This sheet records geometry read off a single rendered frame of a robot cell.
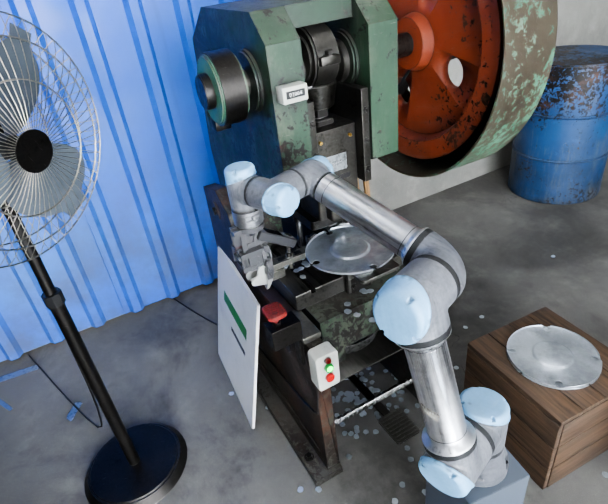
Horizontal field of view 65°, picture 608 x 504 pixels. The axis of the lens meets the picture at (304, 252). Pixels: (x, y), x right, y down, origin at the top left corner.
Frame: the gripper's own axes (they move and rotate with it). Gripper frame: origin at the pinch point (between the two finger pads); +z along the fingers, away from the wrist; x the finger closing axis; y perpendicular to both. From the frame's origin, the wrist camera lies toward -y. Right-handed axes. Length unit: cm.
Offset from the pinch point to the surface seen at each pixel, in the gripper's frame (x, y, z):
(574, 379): 43, -80, 49
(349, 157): -14.7, -37.6, -21.6
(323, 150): -14.7, -28.9, -26.2
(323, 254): -12.8, -24.3, 7.1
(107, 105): -133, 14, -26
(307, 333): 2.4, -8.3, 21.0
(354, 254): -5.8, -31.6, 6.5
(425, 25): -17, -68, -53
